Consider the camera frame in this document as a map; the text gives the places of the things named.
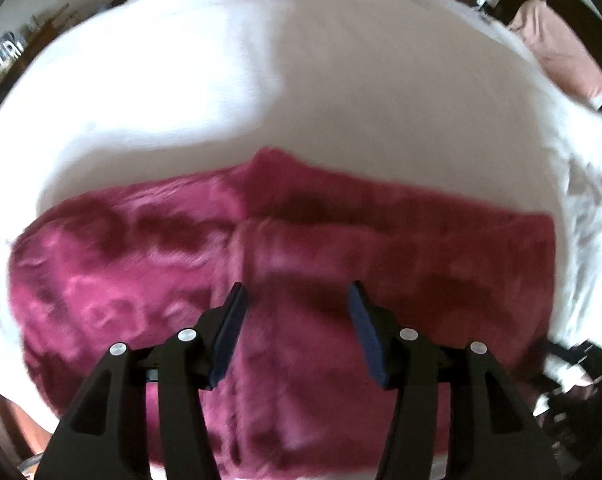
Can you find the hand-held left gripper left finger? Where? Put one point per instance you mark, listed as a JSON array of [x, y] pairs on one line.
[[228, 335]]

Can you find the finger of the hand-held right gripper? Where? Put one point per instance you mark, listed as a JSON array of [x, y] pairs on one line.
[[573, 352]]

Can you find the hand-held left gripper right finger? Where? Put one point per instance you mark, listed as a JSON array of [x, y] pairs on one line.
[[368, 335]]

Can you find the crimson fuzzy blanket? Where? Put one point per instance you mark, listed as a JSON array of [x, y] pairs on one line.
[[306, 240]]

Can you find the white crumpled duvet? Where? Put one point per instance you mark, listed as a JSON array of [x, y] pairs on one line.
[[591, 200]]

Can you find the white bed sheet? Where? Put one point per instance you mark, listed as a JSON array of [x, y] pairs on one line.
[[281, 70]]

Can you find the pink pillow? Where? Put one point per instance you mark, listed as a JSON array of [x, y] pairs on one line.
[[561, 45]]

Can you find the wooden desk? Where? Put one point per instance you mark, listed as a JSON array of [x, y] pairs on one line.
[[46, 25]]

